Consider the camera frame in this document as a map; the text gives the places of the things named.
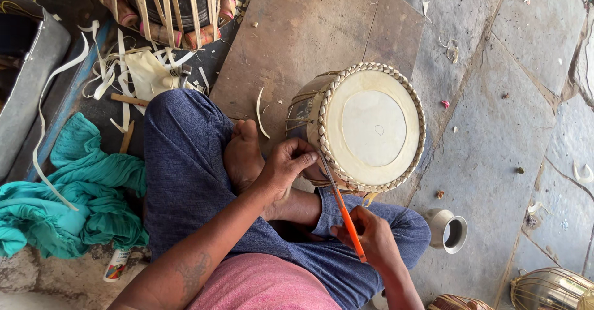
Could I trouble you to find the person's left hand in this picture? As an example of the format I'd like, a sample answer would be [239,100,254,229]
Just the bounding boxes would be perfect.
[253,137,321,205]

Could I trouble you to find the person's right hand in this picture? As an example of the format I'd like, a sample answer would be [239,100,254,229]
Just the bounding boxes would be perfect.
[330,205,404,274]

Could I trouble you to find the orange handled scissors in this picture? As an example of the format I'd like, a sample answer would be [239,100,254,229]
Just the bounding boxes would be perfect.
[317,150,368,264]

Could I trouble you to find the drum with braided rim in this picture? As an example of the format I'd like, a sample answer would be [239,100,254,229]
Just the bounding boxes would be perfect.
[285,62,427,196]

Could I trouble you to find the person's bare foot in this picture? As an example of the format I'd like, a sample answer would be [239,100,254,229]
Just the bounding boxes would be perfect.
[223,119,266,196]

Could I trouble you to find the curved pale leather strip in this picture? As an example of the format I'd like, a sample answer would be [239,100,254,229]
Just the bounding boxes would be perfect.
[256,87,271,139]

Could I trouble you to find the small steel pot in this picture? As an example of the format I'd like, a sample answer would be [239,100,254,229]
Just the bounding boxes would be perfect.
[424,208,468,255]

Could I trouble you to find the person's blue trousers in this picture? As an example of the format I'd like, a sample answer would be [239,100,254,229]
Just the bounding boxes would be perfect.
[142,88,432,310]

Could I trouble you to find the person's pink shirt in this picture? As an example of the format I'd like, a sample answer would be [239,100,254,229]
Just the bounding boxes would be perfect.
[186,252,343,310]

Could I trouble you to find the brown wooden board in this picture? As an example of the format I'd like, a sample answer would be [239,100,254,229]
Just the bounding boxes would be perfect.
[210,0,426,155]

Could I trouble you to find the small metal hammer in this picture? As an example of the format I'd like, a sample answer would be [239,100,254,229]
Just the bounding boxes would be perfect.
[178,63,192,90]

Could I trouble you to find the short wooden stick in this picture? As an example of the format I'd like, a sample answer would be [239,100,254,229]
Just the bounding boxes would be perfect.
[119,120,136,155]
[110,93,150,108]

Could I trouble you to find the heap of pale leather strips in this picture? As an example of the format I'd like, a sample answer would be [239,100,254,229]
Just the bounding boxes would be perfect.
[32,20,210,212]

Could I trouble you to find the brass drum shell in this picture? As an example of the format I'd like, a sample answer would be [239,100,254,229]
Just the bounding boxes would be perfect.
[510,267,594,310]

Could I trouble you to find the white glue bottle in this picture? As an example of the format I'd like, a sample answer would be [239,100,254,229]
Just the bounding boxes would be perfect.
[102,247,133,283]

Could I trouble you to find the drum with wooden pegs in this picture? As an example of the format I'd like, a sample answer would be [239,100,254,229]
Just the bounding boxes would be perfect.
[93,0,243,51]

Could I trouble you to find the teal cloth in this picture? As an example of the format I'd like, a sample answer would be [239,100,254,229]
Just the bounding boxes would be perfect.
[0,112,149,260]

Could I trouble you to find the tangled pale leather scrap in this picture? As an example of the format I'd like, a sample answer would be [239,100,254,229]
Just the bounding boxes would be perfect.
[438,36,460,65]

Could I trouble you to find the curled white leather scrap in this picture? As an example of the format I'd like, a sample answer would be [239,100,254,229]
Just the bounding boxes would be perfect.
[572,161,594,185]

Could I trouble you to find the grey metal trunk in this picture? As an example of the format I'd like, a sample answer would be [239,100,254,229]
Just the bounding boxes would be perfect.
[0,0,73,182]

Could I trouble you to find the brown strapped drum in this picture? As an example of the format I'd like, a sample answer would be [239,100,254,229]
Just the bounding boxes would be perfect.
[426,294,493,310]

